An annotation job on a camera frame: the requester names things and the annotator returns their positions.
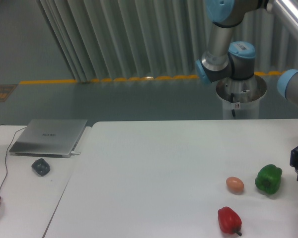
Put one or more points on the brown egg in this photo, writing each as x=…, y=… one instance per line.
x=235, y=185

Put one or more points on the grey pleated curtain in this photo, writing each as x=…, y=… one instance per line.
x=137, y=38

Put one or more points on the green bell pepper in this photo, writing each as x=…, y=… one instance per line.
x=268, y=179

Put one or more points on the red bell pepper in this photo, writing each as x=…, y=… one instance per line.
x=229, y=221

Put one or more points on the silver closed laptop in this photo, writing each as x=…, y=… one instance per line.
x=55, y=138

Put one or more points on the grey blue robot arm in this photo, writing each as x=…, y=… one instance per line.
x=231, y=64

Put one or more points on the small black plastic part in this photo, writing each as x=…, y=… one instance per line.
x=41, y=167

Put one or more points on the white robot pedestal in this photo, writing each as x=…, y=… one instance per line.
x=241, y=98

